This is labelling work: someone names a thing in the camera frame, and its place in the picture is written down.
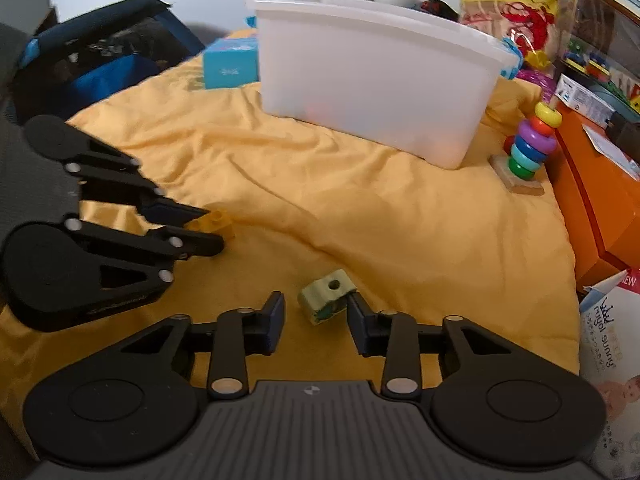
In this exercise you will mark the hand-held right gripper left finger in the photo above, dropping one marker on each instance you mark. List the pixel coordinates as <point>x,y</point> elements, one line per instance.
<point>275,322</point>

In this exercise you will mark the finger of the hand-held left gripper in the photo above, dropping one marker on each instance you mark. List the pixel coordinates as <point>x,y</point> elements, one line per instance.
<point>170,212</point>
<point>200,247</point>

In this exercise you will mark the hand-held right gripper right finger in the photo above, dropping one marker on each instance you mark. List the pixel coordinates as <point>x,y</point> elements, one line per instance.
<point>357,322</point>

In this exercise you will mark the yellow studded toy brick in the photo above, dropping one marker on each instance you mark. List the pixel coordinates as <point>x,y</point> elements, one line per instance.
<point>217,222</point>

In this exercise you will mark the pale green toy block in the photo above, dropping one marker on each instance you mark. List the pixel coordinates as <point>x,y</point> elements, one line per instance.
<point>325,295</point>

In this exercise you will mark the white plastic storage bin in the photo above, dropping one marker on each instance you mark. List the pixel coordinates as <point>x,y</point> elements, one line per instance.
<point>380,75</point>

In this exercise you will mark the yellow blanket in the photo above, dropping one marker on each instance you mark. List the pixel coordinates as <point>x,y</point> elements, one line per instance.
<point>350,210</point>

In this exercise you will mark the dark blue fabric bag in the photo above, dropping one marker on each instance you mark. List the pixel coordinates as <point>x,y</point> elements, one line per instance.
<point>100,80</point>

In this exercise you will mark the light blue box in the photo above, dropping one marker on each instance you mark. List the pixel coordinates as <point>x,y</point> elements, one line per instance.
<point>230,67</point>

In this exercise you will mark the white baby diaper pack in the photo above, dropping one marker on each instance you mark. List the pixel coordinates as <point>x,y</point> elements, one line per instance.
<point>615,385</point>

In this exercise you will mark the orange box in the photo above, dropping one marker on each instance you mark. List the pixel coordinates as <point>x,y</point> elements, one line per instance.
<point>600,210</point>

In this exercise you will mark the white paper sheet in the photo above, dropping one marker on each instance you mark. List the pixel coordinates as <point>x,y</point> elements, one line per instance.
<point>610,152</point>

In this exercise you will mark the yellow plastic toy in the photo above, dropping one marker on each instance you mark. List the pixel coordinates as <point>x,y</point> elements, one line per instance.
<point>537,60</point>

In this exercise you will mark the small white blue box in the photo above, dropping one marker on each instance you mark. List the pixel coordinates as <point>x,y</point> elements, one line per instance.
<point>585,97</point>

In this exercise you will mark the small black object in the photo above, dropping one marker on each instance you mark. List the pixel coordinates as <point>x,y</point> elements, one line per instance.
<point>625,130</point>

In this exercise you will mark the yellow snack bag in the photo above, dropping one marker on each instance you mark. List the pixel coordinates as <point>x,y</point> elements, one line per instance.
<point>505,15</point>

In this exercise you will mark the toy box with coloured shapes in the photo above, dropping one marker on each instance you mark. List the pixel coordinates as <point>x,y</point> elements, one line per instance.
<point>600,70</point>

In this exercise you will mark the clear plastic container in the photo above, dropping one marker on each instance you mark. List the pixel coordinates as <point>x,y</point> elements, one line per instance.
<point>605,20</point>

